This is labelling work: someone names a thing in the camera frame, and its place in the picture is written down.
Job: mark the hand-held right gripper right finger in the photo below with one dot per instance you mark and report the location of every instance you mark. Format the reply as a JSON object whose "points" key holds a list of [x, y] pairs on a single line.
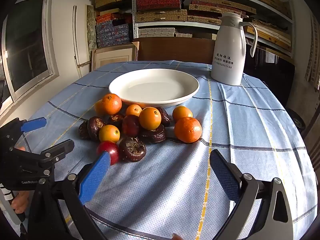
{"points": [[225, 177]]}

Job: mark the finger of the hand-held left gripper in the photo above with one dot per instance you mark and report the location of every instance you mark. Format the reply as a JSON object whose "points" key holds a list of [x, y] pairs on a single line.
{"points": [[60, 150], [33, 124]]}

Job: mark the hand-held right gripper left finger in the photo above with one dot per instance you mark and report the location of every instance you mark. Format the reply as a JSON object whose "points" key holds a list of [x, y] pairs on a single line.
{"points": [[95, 177]]}

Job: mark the dark water chestnut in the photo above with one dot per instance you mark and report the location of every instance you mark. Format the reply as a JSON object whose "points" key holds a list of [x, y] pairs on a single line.
{"points": [[153, 136], [83, 130], [166, 118], [95, 127], [132, 149], [115, 119]]}

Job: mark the small red fruit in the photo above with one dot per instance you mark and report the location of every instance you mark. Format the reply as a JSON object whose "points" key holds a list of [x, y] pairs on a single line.
{"points": [[111, 148], [130, 125]]}

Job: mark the small smooth orange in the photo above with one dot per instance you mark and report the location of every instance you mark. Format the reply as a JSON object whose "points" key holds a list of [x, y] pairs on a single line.
{"points": [[133, 110], [97, 108], [109, 133], [182, 112], [150, 118]]}

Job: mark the mandarin orange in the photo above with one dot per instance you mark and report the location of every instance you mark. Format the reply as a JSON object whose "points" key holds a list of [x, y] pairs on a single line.
{"points": [[111, 103], [187, 129]]}

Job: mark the white plate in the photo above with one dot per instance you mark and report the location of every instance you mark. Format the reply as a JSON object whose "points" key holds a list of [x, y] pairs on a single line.
{"points": [[155, 87]]}

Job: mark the person's left hand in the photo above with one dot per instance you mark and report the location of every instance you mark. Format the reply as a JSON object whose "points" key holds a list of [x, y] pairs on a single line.
{"points": [[20, 202]]}

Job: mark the person's right hand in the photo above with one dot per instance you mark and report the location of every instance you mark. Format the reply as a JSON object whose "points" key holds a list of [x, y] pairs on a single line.
{"points": [[178, 237]]}

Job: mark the blue checked tablecloth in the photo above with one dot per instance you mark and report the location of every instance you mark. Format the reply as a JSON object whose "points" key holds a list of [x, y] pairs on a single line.
{"points": [[175, 180]]}

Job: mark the white framed window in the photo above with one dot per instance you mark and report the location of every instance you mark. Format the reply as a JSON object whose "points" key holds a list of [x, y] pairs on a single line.
{"points": [[25, 42]]}

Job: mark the white leaning slat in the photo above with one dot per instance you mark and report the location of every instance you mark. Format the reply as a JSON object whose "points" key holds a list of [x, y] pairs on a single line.
{"points": [[74, 30]]}

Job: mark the patterned fabric roll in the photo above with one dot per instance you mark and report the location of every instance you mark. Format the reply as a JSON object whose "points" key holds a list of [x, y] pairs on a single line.
{"points": [[91, 30]]}

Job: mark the black cabinet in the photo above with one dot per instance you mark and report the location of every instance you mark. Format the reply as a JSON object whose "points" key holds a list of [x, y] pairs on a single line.
{"points": [[262, 67]]}

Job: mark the stack of blue patterned boxes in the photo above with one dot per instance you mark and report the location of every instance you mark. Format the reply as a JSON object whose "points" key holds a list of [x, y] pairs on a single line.
{"points": [[110, 33]]}

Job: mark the white thermos jug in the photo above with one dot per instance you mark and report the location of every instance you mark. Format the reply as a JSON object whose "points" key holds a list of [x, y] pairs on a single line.
{"points": [[227, 55]]}

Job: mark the orange patterned box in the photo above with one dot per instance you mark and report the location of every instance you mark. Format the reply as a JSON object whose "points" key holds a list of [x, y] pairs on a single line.
{"points": [[103, 18]]}

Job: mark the brown wooden board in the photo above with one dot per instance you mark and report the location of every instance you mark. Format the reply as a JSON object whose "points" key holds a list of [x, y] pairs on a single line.
{"points": [[175, 51]]}

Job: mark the bamboo blind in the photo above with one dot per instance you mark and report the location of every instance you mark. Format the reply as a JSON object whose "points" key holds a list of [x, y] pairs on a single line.
{"points": [[313, 55]]}

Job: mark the white metal shelf rack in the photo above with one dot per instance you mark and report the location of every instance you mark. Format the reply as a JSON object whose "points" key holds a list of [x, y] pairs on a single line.
{"points": [[175, 25]]}

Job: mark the stack of woven flat boxes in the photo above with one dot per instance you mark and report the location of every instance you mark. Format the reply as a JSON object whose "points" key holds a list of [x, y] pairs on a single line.
{"points": [[160, 15]]}

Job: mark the light wooden picture frame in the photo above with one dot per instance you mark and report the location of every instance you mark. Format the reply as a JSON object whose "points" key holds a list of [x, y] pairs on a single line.
{"points": [[112, 57]]}

